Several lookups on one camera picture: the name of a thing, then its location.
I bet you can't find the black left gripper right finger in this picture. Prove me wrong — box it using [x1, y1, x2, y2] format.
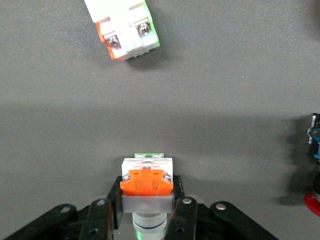
[164, 175, 198, 240]

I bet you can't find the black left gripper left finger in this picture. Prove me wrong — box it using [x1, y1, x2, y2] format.
[78, 175, 124, 240]

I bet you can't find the white switch with orange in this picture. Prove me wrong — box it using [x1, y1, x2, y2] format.
[119, 152, 175, 240]

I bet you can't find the green push button white block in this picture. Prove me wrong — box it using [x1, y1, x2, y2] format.
[83, 0, 161, 62]

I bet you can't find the red push button switch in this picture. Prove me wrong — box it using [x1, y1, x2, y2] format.
[303, 112, 320, 218]

